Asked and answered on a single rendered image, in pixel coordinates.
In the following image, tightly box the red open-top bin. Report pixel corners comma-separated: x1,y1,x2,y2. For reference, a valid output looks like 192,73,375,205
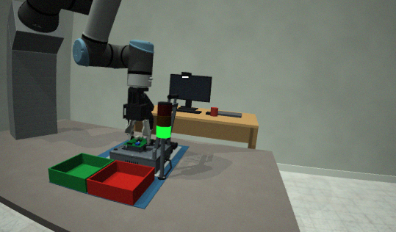
87,160,155,206

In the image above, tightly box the green bin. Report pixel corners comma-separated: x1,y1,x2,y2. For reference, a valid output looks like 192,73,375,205
48,153,115,193

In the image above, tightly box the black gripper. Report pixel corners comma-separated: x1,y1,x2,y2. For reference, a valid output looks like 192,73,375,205
123,87,154,145

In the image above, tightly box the green circuit board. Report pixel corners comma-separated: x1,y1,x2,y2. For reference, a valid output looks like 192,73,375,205
124,136,147,148

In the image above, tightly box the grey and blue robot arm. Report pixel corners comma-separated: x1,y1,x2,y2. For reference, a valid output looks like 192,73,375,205
18,0,154,88

